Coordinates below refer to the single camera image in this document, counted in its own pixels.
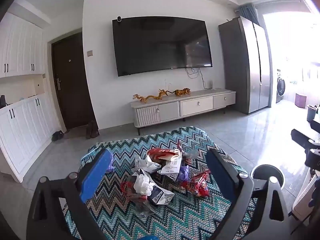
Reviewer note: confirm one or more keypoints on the brown doormat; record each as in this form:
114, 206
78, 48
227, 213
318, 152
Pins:
75, 133

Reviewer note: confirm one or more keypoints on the shiny red snack packet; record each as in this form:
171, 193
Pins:
198, 183

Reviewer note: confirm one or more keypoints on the golden dragon figurine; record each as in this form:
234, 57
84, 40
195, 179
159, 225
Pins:
150, 97

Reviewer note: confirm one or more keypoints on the grey television cabinet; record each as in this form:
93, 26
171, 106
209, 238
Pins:
195, 106

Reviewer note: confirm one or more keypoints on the white tissue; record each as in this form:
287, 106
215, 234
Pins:
143, 185

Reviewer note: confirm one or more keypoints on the dark green waste bin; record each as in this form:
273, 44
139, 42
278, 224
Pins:
311, 113

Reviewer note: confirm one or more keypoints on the purple snack wrapper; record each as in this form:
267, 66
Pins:
184, 175

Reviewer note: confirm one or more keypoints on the clear plastic bag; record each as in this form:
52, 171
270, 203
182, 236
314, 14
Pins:
146, 208

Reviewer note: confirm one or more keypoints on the blue and white milk carton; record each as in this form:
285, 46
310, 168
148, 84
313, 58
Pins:
161, 196

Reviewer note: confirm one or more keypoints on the dark brown entrance door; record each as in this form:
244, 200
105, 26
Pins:
72, 80

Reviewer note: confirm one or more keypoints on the pair of dark shoes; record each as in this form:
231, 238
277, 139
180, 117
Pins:
57, 136

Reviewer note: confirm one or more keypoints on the dark bag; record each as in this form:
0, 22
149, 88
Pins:
2, 102

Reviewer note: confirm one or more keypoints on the washing machine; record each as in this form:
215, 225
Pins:
280, 87

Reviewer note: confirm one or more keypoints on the white wall cupboard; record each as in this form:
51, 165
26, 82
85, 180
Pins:
20, 47

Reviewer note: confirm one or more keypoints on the zigzag knitted blanket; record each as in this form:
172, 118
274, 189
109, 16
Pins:
160, 227

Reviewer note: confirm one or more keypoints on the round dark trash can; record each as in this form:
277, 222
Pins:
265, 173

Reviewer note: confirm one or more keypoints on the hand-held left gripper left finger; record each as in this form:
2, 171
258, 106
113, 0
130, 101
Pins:
96, 175

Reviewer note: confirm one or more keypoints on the grey double-door refrigerator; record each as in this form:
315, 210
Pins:
247, 65

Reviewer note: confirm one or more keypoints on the golden tiger figurine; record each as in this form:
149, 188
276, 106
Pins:
182, 92

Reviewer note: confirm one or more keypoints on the wall-mounted television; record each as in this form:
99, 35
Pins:
160, 45

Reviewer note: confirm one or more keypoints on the small white router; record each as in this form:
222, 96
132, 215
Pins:
210, 84

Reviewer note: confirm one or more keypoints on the blue-grey curtain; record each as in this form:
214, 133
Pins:
248, 12

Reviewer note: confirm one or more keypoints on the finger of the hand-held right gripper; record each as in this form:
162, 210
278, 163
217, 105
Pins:
305, 141

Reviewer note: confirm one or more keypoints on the small red wrapper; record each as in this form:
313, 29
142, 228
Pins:
126, 187

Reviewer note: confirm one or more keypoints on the white wrapper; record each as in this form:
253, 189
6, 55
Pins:
146, 163

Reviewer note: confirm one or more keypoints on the large red snack packet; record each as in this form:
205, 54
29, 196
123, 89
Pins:
160, 153

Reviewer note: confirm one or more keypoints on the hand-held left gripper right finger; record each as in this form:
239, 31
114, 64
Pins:
220, 175

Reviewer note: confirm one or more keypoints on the pair of brown boots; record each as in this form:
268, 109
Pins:
92, 130

